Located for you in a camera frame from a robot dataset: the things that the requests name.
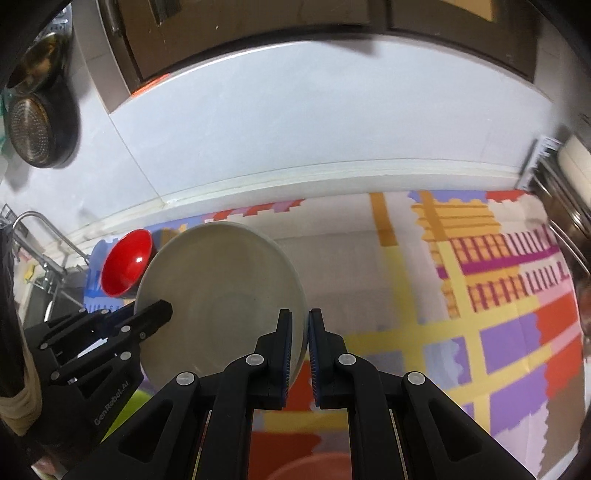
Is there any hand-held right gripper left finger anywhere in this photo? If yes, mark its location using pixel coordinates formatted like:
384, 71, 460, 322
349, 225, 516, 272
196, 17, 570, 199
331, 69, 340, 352
69, 308, 294, 480

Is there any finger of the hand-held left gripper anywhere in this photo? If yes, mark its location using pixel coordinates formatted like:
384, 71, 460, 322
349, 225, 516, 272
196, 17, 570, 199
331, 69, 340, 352
25, 305, 139, 352
46, 299, 175, 386

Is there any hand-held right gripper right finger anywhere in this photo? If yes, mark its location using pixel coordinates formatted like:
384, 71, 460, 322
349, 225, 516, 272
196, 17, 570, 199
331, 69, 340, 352
308, 308, 532, 480

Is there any large cream plate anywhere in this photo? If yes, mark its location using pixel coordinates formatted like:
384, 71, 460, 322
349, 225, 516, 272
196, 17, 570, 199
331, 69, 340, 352
135, 222, 309, 391

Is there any person's left forearm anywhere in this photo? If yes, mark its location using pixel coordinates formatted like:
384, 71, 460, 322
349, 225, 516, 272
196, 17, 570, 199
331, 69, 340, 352
0, 222, 37, 439

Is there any green plastic bowl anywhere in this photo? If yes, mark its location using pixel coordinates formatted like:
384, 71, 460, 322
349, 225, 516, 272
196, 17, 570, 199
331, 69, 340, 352
99, 390, 160, 444

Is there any red bowl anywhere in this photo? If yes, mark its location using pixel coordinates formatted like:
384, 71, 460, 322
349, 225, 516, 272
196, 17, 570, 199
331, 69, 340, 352
100, 229, 154, 297

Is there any orange pink bowl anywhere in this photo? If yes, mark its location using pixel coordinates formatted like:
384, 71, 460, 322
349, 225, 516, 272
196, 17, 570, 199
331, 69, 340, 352
265, 452, 352, 480

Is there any metal faucet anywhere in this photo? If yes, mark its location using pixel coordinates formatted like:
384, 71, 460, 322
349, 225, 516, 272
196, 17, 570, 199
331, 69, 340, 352
11, 211, 88, 296

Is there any colourful printed mat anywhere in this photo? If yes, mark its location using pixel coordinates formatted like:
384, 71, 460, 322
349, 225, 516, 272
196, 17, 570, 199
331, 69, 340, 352
83, 189, 583, 480

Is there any round metal strainer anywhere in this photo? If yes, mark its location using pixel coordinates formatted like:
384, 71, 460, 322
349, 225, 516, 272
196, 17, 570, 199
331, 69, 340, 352
7, 92, 81, 169

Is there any hanging steel pot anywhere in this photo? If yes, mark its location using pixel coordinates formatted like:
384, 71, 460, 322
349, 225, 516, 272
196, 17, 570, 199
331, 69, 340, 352
7, 18, 75, 93

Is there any metal dish rack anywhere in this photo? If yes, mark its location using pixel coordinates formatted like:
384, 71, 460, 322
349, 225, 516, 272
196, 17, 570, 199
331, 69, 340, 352
519, 134, 591, 278

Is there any white cutting board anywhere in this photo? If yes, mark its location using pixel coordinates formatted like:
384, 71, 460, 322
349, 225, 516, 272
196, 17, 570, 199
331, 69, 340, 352
558, 135, 591, 197

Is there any brown wall cabinet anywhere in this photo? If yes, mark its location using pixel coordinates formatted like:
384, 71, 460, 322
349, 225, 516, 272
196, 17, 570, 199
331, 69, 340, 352
97, 0, 541, 112

